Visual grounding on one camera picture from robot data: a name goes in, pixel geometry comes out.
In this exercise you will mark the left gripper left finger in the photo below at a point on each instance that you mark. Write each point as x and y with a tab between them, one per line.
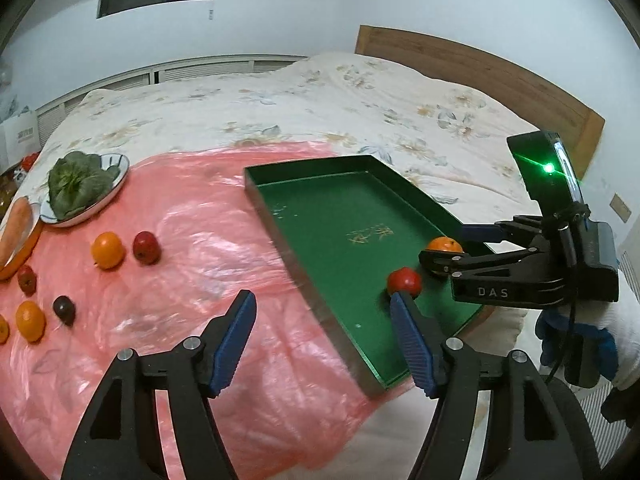
119	435

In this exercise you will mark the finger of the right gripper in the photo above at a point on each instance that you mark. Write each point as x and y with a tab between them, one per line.
442	263
520	230

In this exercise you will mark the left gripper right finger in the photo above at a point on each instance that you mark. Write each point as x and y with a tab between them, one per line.
526	434

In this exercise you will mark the large front orange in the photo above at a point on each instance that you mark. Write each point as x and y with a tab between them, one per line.
444	244

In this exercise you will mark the dark purple plum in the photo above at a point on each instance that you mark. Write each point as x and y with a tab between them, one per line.
65	310

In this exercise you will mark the small dark red apple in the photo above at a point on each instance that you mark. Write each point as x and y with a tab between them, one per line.
27	280

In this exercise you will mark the small orange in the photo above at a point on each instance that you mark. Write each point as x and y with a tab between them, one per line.
4	330

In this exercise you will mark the right white blue glove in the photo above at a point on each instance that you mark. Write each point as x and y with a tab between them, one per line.
595	339

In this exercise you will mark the floral bed quilt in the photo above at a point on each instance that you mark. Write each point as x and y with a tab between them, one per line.
447	139

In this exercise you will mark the green shallow tray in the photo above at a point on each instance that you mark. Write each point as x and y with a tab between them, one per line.
342	225

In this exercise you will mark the wooden headboard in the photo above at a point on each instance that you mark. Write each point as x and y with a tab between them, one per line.
533	98

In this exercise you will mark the pink plastic sheet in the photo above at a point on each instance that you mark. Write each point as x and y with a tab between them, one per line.
292	410

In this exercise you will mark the white blue patterned plate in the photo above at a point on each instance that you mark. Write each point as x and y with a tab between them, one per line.
110	159

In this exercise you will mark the carrot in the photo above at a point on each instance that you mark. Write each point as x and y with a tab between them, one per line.
19	220

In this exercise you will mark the green leafy vegetable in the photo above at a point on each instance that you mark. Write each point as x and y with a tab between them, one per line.
76	182

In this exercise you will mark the red bag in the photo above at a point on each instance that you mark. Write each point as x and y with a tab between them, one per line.
28	161

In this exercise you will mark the white paper bag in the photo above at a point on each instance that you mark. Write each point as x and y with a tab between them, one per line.
19	137

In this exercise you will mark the white radiator cover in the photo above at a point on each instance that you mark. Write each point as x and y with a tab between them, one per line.
52	114

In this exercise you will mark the wall socket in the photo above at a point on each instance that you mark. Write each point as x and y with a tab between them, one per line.
620	208

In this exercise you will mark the black camera module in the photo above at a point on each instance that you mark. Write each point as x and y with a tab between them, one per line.
546	170

